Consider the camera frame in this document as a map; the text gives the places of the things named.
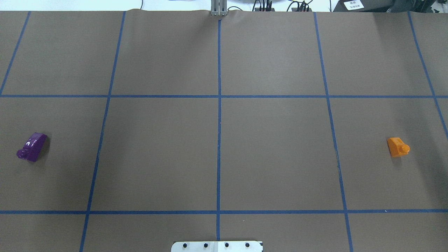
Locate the orange trapezoid block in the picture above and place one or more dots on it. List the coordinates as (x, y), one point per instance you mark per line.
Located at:
(397, 147)

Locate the purple trapezoid block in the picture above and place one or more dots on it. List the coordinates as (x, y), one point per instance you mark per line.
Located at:
(32, 148)

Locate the black box with label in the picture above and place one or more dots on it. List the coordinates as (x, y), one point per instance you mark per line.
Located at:
(391, 6)

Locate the aluminium profile post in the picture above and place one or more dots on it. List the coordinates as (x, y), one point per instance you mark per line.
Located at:
(219, 8)

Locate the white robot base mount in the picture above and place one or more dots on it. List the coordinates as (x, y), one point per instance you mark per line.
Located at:
(218, 246)

